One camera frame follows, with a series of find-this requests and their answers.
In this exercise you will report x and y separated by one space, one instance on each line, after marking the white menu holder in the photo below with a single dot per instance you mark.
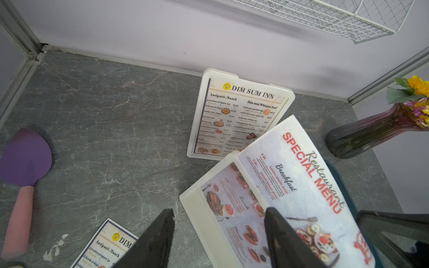
227 212
239 114

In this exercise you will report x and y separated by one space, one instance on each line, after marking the white wire wall shelf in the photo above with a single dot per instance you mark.
360 21

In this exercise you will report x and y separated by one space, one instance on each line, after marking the yellow flower bouquet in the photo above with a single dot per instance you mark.
414 95

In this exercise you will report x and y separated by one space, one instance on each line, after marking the special menu sheet top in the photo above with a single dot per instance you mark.
293 177

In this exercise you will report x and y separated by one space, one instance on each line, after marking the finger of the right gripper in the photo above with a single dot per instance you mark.
375 226

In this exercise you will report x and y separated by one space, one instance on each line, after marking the rear dim sum menu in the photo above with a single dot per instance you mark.
239 117

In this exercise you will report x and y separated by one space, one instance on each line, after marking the dim sum menu sheet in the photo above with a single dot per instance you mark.
110 243

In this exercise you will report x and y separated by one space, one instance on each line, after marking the teal plastic tray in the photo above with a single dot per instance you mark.
352 208

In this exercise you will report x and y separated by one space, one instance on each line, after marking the dark glass vase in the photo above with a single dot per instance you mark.
356 138

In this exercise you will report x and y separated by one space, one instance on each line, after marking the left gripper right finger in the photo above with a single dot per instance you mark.
286 248

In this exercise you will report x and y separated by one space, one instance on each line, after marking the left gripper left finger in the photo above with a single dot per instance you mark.
152 249

